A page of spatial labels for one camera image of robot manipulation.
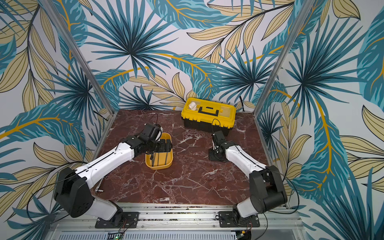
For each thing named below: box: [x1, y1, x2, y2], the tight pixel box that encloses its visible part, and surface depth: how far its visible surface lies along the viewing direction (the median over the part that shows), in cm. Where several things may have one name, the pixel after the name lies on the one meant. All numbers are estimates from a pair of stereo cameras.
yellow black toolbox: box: [181, 97, 237, 134], surface depth 100 cm
